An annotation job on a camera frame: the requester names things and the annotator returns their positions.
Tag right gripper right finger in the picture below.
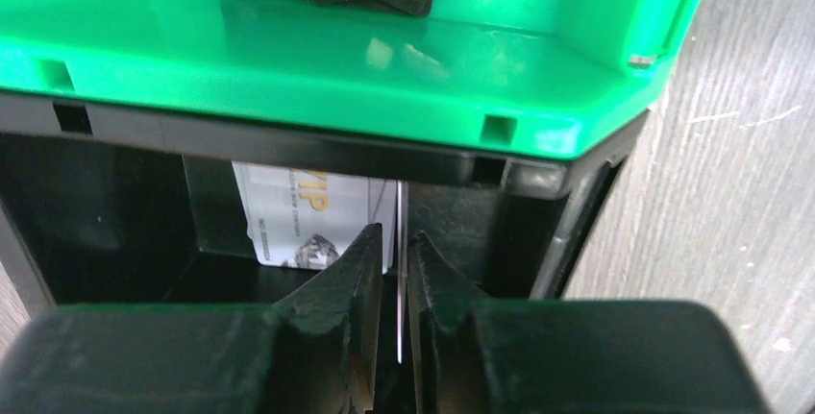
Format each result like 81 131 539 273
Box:
407 232 770 413

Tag green bin middle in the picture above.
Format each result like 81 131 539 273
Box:
1 0 700 159

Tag white cards in bin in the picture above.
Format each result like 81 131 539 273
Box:
232 161 397 272

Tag black storage bin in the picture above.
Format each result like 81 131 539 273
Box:
0 89 651 317

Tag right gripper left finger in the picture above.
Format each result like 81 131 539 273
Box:
1 224 383 413

